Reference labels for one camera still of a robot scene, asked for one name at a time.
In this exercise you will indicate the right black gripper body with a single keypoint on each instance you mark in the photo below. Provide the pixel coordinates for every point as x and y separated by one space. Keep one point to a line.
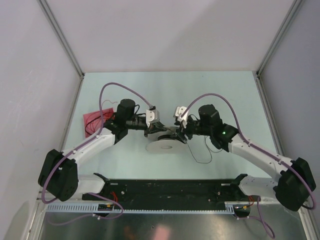
182 131

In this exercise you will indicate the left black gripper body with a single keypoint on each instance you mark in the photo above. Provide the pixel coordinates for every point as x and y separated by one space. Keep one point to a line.
149 129

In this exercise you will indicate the white plastic spool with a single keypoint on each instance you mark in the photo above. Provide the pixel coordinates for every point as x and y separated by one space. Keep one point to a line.
164 143

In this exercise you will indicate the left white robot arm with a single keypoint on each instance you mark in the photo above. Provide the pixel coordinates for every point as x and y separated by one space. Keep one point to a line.
59 174

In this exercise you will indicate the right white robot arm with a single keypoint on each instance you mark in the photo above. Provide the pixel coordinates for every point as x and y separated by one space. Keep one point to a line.
289 181

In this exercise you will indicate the pink plastic box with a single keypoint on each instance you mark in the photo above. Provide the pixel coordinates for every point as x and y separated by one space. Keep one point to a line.
92 121

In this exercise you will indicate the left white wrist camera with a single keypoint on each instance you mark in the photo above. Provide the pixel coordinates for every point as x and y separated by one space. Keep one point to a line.
152 116

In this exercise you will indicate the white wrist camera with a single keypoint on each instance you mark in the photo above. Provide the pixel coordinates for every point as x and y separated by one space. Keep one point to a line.
152 116
181 116

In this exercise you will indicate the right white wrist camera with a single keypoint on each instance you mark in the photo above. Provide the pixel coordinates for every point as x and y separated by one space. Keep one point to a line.
181 116

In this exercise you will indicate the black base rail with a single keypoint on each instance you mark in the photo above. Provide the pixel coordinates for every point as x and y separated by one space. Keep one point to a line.
173 195

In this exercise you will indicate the right aluminium frame post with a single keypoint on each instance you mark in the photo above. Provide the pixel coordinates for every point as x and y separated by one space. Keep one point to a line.
280 34

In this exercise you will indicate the aluminium frame post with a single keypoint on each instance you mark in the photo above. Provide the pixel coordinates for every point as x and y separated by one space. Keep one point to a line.
52 20
280 34

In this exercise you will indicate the left aluminium frame post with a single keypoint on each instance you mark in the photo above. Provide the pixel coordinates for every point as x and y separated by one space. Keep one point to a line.
52 20

